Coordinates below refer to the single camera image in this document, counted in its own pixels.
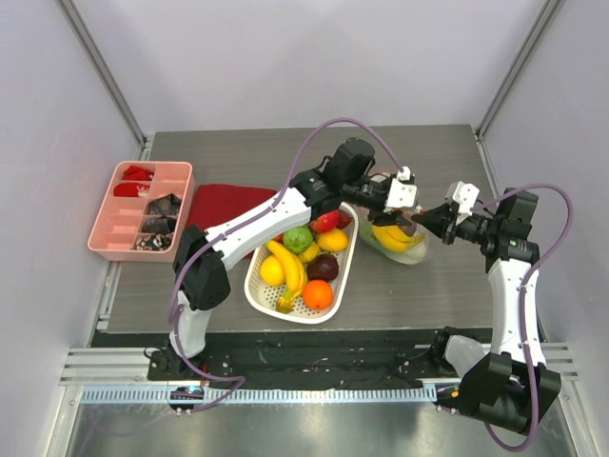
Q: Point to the green white cabbage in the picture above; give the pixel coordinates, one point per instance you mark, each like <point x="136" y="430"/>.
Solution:
<point x="410" y="257"/>

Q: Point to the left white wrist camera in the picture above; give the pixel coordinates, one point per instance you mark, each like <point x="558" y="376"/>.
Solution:
<point x="403" y="193"/>

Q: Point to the red folded cloth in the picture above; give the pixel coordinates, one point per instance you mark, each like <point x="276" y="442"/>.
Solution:
<point x="215" y="204"/>

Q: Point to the small yellow banana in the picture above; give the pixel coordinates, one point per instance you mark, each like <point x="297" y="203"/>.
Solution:
<point x="310" y="254"/>

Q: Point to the yellow lemon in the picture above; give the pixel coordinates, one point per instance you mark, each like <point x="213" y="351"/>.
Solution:
<point x="272" y="272"/>
<point x="334" y="240"/>

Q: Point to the red apple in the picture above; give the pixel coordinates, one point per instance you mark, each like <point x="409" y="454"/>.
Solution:
<point x="325" y="222"/>

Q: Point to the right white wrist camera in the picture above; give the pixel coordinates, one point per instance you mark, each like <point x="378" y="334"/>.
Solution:
<point x="461" y="198"/>

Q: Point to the yellow banana bunch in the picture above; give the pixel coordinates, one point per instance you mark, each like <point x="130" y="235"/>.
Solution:
<point x="393" y="239"/>

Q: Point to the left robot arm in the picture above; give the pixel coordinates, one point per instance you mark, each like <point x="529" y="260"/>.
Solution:
<point x="205" y="257"/>

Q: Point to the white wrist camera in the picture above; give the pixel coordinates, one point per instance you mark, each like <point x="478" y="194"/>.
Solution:
<point x="461" y="198"/>
<point x="403" y="193"/>

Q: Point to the dark wrapped items in tray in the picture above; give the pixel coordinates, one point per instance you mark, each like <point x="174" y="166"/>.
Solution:
<point x="159" y="224"/>

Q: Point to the dark purple fig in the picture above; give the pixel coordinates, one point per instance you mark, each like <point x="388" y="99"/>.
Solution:
<point x="409" y="230"/>

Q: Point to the small green cabbage ball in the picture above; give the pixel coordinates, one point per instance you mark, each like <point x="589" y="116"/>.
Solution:
<point x="298" y="239"/>

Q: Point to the white perforated fruit basket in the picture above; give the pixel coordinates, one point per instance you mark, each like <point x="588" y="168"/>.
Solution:
<point x="263" y="297"/>

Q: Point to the clear zip top bag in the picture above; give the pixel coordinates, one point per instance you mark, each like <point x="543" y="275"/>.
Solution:
<point x="391" y="231"/>

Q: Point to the dark red mangosteen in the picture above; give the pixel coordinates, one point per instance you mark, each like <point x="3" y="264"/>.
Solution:
<point x="325" y="267"/>

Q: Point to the pink compartment tray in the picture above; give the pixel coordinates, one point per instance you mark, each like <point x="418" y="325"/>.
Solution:
<point x="118" y="221"/>

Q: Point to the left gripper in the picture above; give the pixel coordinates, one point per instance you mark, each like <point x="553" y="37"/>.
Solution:
<point x="387" y="218"/>

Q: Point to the red items in tray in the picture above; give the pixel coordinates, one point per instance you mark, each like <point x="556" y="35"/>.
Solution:
<point x="135" y="182"/>

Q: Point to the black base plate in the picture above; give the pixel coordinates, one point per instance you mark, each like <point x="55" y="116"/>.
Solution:
<point x="296" y="360"/>

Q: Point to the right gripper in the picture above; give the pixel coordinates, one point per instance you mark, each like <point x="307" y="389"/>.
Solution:
<point x="447" y="222"/>

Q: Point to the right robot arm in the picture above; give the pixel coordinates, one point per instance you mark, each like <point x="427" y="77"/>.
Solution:
<point x="508" y="385"/>

